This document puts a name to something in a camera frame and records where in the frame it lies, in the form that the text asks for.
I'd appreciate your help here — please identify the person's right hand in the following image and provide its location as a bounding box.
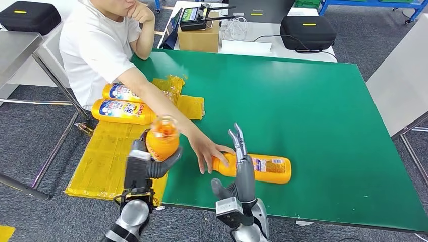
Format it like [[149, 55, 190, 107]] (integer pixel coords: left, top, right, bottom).
[[187, 128, 236, 175]]

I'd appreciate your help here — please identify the person's left hand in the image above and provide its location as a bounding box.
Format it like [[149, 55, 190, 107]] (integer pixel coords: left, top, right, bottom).
[[126, 0, 156, 24]]

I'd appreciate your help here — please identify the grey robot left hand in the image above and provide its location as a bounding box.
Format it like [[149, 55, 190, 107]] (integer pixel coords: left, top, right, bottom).
[[133, 128, 184, 180]]

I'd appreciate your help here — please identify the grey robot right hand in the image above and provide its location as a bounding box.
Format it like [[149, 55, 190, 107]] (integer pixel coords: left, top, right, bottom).
[[210, 123, 258, 204]]

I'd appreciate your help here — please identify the orange detergent bottle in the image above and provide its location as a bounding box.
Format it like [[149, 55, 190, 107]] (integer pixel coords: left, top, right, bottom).
[[91, 98, 158, 126], [101, 83, 178, 105], [145, 115, 181, 163], [211, 152, 292, 185]]

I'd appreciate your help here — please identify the dark blue tablet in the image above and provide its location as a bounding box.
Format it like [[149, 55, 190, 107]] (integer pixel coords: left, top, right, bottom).
[[159, 7, 184, 50]]

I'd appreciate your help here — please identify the black remote controller with antennas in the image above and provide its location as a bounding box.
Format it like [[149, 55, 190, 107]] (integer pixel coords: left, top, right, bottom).
[[179, 4, 236, 32]]

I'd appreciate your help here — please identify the yellow taped mat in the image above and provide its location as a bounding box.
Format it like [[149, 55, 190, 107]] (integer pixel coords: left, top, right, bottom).
[[64, 74, 205, 201]]

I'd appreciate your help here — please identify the person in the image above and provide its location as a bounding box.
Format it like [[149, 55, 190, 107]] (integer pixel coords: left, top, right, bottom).
[[59, 0, 236, 176]]

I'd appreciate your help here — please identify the brown cardboard box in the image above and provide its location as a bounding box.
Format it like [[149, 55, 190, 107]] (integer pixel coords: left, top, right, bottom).
[[177, 12, 220, 53]]

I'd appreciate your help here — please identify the brass table foot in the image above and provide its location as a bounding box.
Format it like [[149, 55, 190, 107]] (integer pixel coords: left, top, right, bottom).
[[74, 122, 94, 136]]

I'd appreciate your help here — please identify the white flat box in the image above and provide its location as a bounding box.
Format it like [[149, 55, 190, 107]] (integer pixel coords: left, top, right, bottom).
[[221, 40, 272, 56]]

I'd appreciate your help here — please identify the black case with yellow label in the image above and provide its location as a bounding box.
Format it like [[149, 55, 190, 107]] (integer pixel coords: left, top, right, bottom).
[[279, 15, 337, 52], [0, 1, 62, 36]]

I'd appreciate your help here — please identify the steel side table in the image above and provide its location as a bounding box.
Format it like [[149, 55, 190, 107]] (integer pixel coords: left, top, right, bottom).
[[0, 30, 91, 201]]

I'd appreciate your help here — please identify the green plastic crate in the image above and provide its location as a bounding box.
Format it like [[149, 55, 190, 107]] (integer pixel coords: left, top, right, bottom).
[[293, 0, 322, 9]]

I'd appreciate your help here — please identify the yellow floor marker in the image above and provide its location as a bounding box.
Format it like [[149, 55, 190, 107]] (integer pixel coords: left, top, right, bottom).
[[0, 225, 17, 242]]

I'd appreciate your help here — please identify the grey side table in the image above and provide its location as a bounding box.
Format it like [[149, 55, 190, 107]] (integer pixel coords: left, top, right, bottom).
[[366, 13, 428, 188]]

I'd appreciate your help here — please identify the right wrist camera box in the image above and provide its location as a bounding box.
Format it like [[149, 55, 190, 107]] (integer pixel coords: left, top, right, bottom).
[[215, 196, 255, 229]]

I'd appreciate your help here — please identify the white cable bundle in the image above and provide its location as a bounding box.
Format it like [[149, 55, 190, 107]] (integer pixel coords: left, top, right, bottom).
[[221, 16, 249, 41]]

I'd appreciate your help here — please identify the black power cable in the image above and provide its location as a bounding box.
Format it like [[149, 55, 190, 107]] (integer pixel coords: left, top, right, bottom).
[[253, 34, 338, 63]]

